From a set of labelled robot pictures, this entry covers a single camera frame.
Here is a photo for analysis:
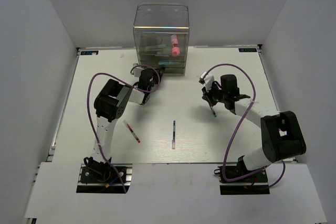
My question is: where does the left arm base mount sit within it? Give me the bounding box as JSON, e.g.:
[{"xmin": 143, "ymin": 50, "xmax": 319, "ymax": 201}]
[{"xmin": 76, "ymin": 164, "xmax": 132, "ymax": 194}]

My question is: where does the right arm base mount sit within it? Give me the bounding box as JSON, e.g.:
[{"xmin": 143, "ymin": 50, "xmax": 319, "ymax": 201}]
[{"xmin": 214, "ymin": 166, "xmax": 270, "ymax": 196}]

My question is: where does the right corner label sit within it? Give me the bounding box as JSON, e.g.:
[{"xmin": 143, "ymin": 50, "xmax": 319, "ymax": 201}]
[{"xmin": 238, "ymin": 48, "xmax": 257, "ymax": 52}]

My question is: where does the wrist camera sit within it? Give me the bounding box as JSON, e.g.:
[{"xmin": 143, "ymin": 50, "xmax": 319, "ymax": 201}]
[
  {"xmin": 199, "ymin": 71, "xmax": 215, "ymax": 91},
  {"xmin": 130, "ymin": 63, "xmax": 144, "ymax": 78}
]

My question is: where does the clear drawer organizer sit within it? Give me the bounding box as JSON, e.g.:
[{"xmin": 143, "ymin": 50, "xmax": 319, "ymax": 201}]
[{"xmin": 133, "ymin": 3, "xmax": 190, "ymax": 75}]

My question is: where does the green pen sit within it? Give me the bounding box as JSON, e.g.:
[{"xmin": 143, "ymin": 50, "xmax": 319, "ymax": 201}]
[{"xmin": 208, "ymin": 99, "xmax": 217, "ymax": 118}]

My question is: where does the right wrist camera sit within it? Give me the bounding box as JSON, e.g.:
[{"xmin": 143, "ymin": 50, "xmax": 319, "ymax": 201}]
[{"xmin": 199, "ymin": 71, "xmax": 215, "ymax": 91}]

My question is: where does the corner label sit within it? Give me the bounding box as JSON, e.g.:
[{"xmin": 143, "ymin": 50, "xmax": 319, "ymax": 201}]
[
  {"xmin": 80, "ymin": 50, "xmax": 99, "ymax": 56},
  {"xmin": 238, "ymin": 48, "xmax": 257, "ymax": 52}
]

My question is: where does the blue highlighter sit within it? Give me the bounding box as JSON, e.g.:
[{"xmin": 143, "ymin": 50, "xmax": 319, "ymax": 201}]
[{"xmin": 157, "ymin": 61, "xmax": 170, "ymax": 67}]

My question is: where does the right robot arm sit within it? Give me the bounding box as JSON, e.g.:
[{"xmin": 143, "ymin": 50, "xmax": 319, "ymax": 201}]
[{"xmin": 200, "ymin": 72, "xmax": 307, "ymax": 183}]

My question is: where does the purple pen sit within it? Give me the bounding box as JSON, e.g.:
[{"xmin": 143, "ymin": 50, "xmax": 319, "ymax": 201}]
[{"xmin": 172, "ymin": 120, "xmax": 176, "ymax": 150}]

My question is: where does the red pen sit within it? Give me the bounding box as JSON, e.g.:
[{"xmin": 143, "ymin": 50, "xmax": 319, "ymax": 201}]
[{"xmin": 123, "ymin": 120, "xmax": 141, "ymax": 143}]

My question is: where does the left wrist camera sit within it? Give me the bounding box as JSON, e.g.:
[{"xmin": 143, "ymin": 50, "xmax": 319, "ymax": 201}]
[{"xmin": 130, "ymin": 63, "xmax": 144, "ymax": 78}]

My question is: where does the green highlighter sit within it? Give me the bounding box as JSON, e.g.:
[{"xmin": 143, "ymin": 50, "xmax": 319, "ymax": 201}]
[{"xmin": 144, "ymin": 44, "xmax": 166, "ymax": 52}]

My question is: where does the pink capped marker bottle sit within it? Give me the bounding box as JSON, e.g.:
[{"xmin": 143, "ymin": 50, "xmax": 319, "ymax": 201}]
[{"xmin": 171, "ymin": 35, "xmax": 181, "ymax": 57}]

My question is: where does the left corner label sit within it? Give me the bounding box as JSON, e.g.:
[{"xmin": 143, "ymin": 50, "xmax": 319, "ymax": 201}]
[{"xmin": 80, "ymin": 50, "xmax": 99, "ymax": 56}]

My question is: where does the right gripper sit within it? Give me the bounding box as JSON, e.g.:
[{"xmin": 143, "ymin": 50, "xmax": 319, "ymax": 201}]
[{"xmin": 203, "ymin": 81, "xmax": 228, "ymax": 106}]

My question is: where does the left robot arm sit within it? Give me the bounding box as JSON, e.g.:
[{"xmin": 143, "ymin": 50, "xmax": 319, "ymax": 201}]
[{"xmin": 83, "ymin": 65, "xmax": 165, "ymax": 182}]

